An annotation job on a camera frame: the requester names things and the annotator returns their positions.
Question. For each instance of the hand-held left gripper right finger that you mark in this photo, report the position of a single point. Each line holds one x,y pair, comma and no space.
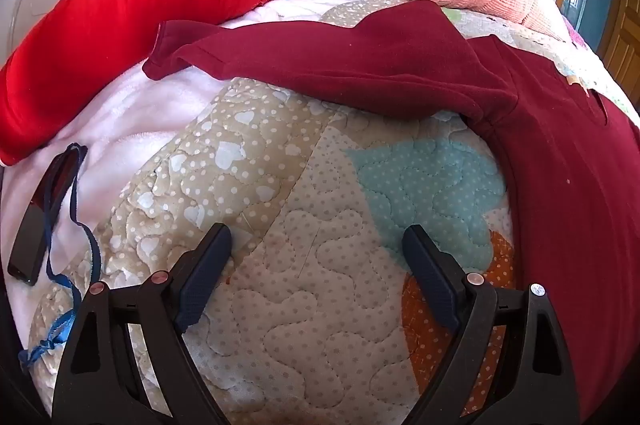
430,275

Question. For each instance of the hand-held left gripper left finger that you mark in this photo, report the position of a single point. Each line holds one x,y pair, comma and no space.
202,280

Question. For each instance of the maroon knit sweater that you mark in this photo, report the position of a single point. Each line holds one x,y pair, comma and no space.
575,180

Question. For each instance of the patchwork quilted bedspread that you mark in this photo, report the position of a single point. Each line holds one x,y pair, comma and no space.
310,230

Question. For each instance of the black smartphone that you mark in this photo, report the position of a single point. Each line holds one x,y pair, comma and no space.
30,235

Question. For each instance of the white fleece blanket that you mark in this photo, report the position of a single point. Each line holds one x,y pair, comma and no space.
130,115

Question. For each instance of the red floral bolster pillow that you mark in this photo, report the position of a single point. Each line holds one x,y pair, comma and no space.
100,30

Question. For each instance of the wooden door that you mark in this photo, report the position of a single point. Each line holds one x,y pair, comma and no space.
625,40

